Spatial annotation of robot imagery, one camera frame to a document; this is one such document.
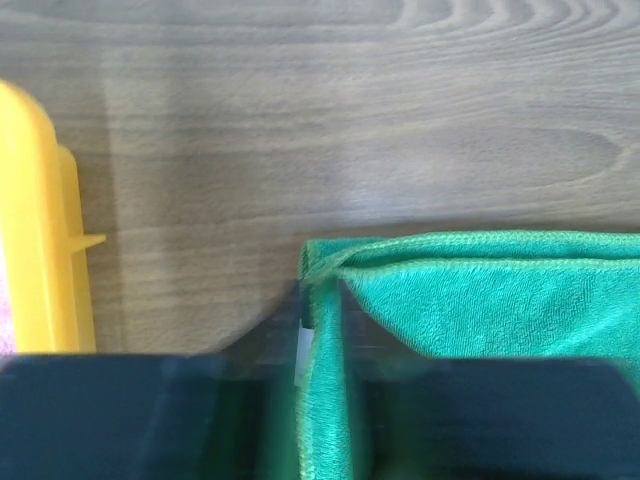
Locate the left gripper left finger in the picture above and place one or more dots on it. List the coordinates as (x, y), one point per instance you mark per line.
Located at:
(229, 413)

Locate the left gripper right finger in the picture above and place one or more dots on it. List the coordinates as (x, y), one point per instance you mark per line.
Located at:
(373, 366)

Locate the green towel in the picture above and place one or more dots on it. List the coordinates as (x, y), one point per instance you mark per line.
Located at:
(462, 294)

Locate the pink towel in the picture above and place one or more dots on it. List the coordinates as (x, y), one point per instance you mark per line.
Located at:
(7, 337)

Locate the yellow plastic tray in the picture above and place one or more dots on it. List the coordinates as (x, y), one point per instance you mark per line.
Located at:
(43, 236)

